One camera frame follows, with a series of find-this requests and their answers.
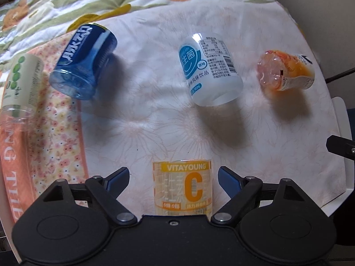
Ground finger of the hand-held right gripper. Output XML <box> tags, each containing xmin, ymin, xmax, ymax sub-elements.
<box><xmin>326</xmin><ymin>135</ymin><xmax>355</xmax><ymax>160</ymax></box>

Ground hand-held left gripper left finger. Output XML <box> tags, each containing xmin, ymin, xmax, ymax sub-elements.
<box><xmin>33</xmin><ymin>167</ymin><xmax>138</xmax><ymax>226</ymax></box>

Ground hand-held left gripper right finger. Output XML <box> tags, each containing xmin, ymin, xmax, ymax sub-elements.
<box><xmin>211</xmin><ymin>166</ymin><xmax>314</xmax><ymax>225</ymax></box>

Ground clear cup with yellow label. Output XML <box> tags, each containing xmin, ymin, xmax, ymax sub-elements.
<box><xmin>152</xmin><ymin>159</ymin><xmax>214</xmax><ymax>216</ymax></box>

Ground crumpled orange plastic cup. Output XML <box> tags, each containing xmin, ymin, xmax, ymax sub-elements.
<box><xmin>256</xmin><ymin>49</ymin><xmax>316</xmax><ymax>92</ymax></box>

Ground white cup with blue label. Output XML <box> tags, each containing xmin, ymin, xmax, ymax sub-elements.
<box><xmin>177</xmin><ymin>33</ymin><xmax>244</xmax><ymax>107</ymax></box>

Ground blue plastic cup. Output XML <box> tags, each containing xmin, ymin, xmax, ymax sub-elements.
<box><xmin>49</xmin><ymin>23</ymin><xmax>118</xmax><ymax>101</ymax></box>

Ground clear cup with green dots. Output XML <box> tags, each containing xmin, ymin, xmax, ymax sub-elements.
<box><xmin>0</xmin><ymin>54</ymin><xmax>43</xmax><ymax>133</ymax></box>

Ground pink floral cloth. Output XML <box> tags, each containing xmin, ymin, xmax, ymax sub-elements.
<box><xmin>0</xmin><ymin>0</ymin><xmax>348</xmax><ymax>225</ymax></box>

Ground black cable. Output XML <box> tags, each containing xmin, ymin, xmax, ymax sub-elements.
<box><xmin>324</xmin><ymin>68</ymin><xmax>355</xmax><ymax>84</ymax></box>

